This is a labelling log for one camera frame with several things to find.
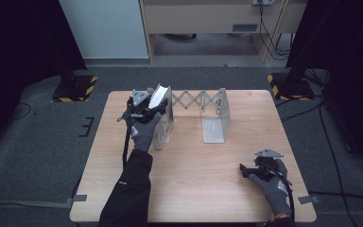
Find expandable metal bookend rack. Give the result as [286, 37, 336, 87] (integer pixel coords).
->
[167, 87, 232, 145]

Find long black floor cable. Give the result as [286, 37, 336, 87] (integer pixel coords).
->
[319, 102, 359, 227]

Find person's right hand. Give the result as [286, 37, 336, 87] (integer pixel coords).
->
[248, 159, 295, 219]

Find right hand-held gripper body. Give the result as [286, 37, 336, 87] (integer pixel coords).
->
[252, 148, 283, 183]

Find grey tape piece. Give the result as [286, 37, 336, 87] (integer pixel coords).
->
[297, 195, 321, 205]
[65, 194, 89, 206]

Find striped black stand base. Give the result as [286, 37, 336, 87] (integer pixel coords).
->
[51, 74, 99, 104]
[267, 71, 316, 102]

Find white power strip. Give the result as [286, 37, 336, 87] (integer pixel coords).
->
[252, 0, 277, 7]

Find black curtain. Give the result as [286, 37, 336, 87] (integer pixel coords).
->
[285, 0, 363, 182]
[0, 0, 88, 160]

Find white panel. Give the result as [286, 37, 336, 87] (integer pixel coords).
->
[58, 0, 150, 61]

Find left hand-held gripper black cable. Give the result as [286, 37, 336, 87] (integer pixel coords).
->
[116, 114, 134, 166]

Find person's left hand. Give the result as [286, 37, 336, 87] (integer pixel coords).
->
[129, 112, 164, 153]

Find hand-held gripper black cable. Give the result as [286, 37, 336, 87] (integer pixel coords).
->
[116, 114, 134, 166]
[268, 164, 297, 223]

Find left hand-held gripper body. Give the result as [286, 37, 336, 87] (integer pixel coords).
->
[123, 89, 168, 125]

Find hanging black cables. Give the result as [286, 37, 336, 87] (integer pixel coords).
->
[257, 3, 293, 61]

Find beige wooden desk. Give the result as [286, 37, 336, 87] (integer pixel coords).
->
[138, 0, 308, 66]

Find right hand-held gripper black cable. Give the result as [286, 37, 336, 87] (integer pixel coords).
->
[268, 164, 297, 223]

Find black tape floor mark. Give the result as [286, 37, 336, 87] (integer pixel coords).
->
[78, 115, 95, 138]

